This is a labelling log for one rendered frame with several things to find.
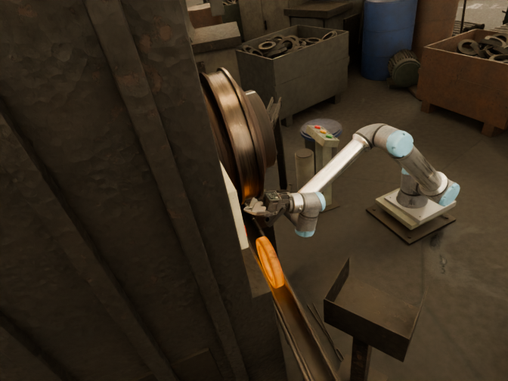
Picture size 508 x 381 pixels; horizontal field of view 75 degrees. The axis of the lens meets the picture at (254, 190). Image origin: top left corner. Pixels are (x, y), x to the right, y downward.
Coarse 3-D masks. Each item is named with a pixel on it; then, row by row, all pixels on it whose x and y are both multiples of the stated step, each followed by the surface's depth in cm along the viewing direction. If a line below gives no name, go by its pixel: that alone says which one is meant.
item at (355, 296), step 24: (336, 288) 115; (360, 288) 120; (336, 312) 106; (360, 312) 113; (384, 312) 113; (408, 312) 112; (360, 336) 106; (384, 336) 99; (408, 336) 106; (360, 360) 130
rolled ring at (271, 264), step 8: (256, 240) 121; (264, 240) 115; (264, 248) 112; (272, 248) 112; (264, 256) 125; (272, 256) 111; (264, 264) 125; (272, 264) 110; (272, 272) 111; (280, 272) 111; (272, 280) 116; (280, 280) 112
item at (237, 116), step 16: (224, 80) 100; (224, 96) 97; (240, 96) 96; (240, 112) 96; (240, 128) 95; (240, 144) 96; (256, 144) 96; (240, 160) 97; (256, 160) 99; (256, 176) 102; (256, 192) 110
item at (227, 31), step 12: (216, 0) 303; (216, 12) 309; (228, 24) 388; (192, 36) 354; (204, 36) 356; (216, 36) 348; (228, 36) 340; (192, 48) 338; (204, 48) 339; (216, 48) 340; (228, 48) 349; (204, 60) 354; (216, 60) 355; (228, 60) 356; (204, 72) 360; (228, 72) 364; (240, 84) 373
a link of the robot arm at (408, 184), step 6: (402, 168) 206; (402, 174) 207; (408, 174) 201; (402, 180) 209; (408, 180) 204; (414, 180) 200; (402, 186) 211; (408, 186) 206; (414, 186) 201; (408, 192) 209; (414, 192) 207
